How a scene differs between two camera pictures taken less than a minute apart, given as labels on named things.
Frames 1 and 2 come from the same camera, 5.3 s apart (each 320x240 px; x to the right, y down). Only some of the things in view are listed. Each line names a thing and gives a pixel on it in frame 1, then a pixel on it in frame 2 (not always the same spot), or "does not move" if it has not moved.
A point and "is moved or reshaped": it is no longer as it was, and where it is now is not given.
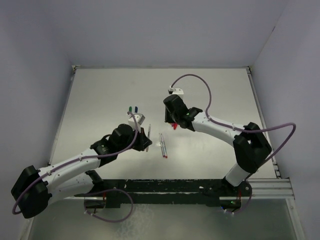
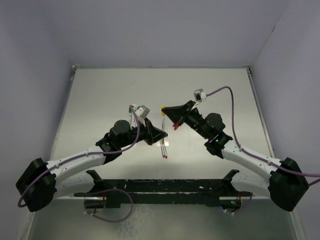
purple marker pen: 161,146 does not move
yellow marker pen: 147,150 is moved or reshaped
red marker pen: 163,146 does not move
